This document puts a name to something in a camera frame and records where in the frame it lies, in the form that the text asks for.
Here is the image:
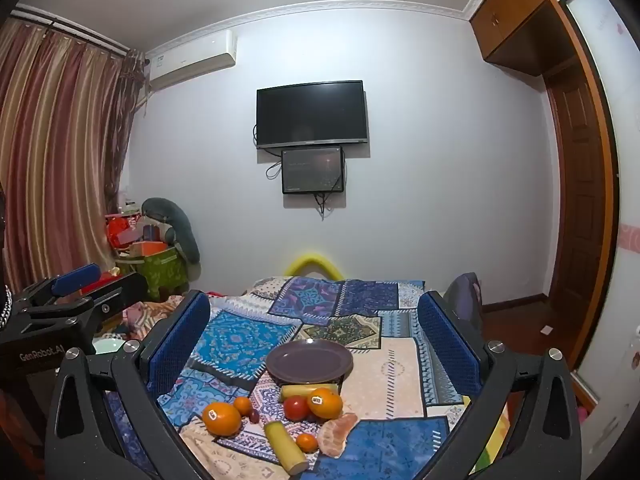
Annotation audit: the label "black wall television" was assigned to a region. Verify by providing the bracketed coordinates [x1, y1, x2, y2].
[256, 80, 370, 150]

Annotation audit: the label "red gift box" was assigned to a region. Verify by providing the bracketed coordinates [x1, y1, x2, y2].
[105, 213, 142, 249]

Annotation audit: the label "red tomato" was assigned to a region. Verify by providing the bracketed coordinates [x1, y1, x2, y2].
[283, 395, 311, 422]

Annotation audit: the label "peeled orange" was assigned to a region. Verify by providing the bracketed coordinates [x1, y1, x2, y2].
[318, 412, 359, 458]

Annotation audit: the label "brown round plate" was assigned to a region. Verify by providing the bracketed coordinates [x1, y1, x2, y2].
[266, 339, 354, 386]

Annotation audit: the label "large orange with sticker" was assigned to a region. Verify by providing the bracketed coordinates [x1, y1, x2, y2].
[306, 390, 344, 420]
[201, 402, 242, 437]

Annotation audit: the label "black screen cables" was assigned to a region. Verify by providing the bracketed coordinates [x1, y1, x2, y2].
[265, 160, 335, 222]

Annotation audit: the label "green husked corn cob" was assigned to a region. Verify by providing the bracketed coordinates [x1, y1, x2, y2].
[279, 383, 338, 402]

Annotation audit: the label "blue patchwork printed blanket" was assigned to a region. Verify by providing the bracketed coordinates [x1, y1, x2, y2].
[100, 275, 511, 480]

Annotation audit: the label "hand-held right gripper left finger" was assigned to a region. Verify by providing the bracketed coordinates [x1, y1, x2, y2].
[45, 289, 236, 480]

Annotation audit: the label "white air conditioner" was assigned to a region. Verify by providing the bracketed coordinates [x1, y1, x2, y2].
[146, 29, 237, 92]

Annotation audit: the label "wooden door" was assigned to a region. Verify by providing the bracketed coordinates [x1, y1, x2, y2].
[544, 60, 611, 363]

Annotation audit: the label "yellow corn cob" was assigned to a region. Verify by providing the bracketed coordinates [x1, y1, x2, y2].
[264, 421, 310, 475]

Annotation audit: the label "white wardrobe panel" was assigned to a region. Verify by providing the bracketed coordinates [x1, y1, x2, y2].
[559, 0, 640, 466]

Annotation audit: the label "wooden overhead cabinet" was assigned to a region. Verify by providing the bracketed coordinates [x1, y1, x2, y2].
[469, 0, 587, 77]

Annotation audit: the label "yellow foam bumper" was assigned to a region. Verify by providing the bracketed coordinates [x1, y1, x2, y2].
[284, 253, 346, 279]

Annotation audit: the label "small black wall screen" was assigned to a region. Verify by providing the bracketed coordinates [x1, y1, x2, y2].
[281, 145, 346, 195]

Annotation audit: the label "curtain rail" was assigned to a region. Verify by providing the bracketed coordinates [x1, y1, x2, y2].
[10, 3, 147, 57]

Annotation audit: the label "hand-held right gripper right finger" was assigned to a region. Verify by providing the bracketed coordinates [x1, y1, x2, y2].
[416, 289, 584, 480]

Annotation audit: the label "striped brown curtain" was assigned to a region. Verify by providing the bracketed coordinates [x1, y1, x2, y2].
[0, 15, 147, 293]

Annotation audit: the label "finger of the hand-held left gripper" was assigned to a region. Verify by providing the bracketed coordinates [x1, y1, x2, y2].
[20, 263, 102, 307]
[30, 272, 149, 332]

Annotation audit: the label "green patterned storage box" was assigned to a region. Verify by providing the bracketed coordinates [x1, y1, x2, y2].
[116, 245, 192, 304]

